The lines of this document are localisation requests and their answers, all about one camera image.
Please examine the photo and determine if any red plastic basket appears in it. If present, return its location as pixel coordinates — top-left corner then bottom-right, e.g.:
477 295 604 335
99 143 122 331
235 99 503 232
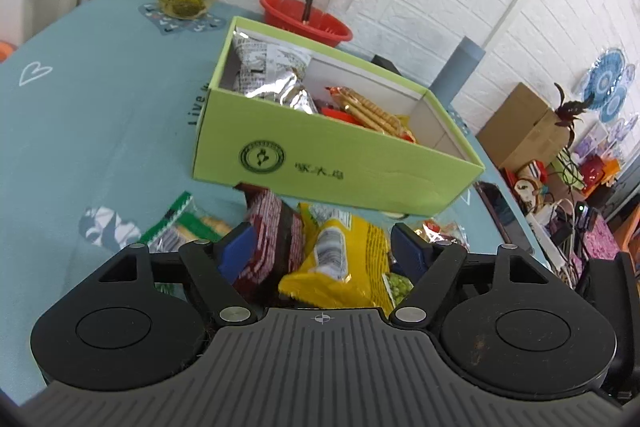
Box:
259 0 353 48

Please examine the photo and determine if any dark red snack packet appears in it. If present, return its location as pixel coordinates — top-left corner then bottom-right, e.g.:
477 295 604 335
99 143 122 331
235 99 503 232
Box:
232 189 306 303

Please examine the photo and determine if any black smartphone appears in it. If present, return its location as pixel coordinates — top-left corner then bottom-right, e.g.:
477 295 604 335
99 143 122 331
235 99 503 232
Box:
475 181 533 255

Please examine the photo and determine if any yellow snack packet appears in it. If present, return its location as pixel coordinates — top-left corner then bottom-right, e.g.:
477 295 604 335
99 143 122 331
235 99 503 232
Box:
278 203 396 313

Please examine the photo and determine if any green white biscuit packet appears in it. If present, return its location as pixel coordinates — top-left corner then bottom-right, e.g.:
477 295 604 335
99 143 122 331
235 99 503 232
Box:
140 191 235 255

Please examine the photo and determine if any brown cardboard box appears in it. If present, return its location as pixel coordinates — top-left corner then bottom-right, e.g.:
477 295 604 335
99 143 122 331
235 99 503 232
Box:
475 82 571 172

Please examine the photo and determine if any biscuit stick packet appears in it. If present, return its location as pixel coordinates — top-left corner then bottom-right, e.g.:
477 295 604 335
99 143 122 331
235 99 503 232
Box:
320 87 417 142

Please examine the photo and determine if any green cardboard box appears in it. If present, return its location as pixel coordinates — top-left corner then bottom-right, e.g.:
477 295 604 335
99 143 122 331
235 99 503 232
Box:
190 16 486 217

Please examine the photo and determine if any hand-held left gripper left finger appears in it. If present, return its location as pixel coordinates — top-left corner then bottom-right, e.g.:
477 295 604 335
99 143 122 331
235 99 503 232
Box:
95 223 258 327

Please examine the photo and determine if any santa figurine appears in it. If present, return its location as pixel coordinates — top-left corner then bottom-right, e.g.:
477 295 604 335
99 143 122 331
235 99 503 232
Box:
515 159 551 208

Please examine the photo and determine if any dark purple plant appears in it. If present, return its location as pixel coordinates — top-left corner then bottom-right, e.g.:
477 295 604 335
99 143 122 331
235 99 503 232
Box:
552 82 596 158

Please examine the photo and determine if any black rectangular box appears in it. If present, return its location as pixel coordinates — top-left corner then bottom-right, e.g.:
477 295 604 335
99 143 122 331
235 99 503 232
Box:
372 54 401 75

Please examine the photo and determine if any large blue paper fan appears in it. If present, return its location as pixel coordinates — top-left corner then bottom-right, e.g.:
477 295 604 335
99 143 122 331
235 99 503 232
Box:
582 49 626 100

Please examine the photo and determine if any plain silver foil packet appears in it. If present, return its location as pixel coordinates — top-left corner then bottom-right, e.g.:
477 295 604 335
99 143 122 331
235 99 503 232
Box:
244 71 319 114

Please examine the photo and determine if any silver printed snack packet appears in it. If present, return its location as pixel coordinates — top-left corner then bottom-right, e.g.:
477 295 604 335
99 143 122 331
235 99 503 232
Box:
231 31 313 94

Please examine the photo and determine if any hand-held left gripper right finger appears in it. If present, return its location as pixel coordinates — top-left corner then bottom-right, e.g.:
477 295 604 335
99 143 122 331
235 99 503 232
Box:
389 223 558 328

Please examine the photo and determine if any grey cylindrical bottle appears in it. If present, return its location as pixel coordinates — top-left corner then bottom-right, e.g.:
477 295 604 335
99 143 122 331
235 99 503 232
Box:
430 36 487 105

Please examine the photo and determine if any small blue paper fan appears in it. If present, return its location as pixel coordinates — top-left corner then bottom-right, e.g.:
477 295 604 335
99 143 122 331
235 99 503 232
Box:
600 84 629 122

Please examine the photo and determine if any white power strip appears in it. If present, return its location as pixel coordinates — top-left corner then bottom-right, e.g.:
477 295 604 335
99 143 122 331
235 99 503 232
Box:
527 202 576 258

